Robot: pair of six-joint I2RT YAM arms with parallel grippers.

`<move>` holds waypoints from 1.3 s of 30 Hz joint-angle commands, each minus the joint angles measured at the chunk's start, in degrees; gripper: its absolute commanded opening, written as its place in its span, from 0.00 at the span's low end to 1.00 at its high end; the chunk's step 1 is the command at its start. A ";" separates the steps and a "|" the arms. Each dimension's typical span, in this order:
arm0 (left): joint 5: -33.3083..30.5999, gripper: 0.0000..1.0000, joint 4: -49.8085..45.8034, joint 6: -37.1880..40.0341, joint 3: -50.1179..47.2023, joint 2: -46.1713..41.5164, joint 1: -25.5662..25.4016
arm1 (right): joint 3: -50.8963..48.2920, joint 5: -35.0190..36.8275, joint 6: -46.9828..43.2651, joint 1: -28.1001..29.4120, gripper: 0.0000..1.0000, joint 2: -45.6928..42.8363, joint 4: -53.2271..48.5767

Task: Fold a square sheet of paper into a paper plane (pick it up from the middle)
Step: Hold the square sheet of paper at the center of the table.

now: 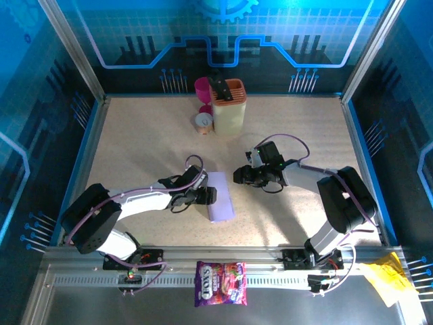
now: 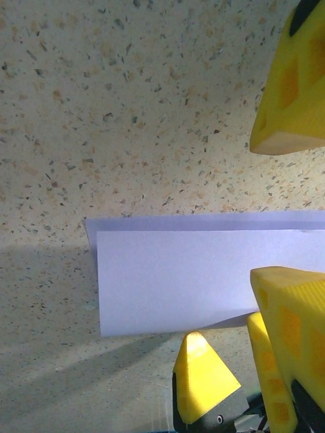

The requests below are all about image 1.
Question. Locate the yellow plastic bag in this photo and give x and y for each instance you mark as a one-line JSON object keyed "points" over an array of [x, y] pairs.
{"points": [[389, 277]]}

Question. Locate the purple candy bag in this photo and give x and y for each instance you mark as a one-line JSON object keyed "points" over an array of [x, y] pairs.
{"points": [[220, 284]]}

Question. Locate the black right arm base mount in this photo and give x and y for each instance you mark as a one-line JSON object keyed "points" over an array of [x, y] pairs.
{"points": [[294, 259]]}

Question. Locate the aluminium table rail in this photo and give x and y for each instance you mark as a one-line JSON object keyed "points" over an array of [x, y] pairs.
{"points": [[220, 253]]}

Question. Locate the pink plastic goblet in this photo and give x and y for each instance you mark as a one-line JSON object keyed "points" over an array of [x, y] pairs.
{"points": [[202, 89]]}

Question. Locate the aluminium frame post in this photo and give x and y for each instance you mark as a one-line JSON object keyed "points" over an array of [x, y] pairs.
{"points": [[72, 50], [372, 47]]}

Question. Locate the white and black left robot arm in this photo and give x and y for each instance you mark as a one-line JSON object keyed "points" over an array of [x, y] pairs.
{"points": [[142, 206]]}

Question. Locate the lavender paper sheet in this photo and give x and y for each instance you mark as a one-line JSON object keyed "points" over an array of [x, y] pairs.
{"points": [[223, 203]]}

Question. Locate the beige knife block orange lid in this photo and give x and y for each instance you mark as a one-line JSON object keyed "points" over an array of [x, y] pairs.
{"points": [[229, 116]]}

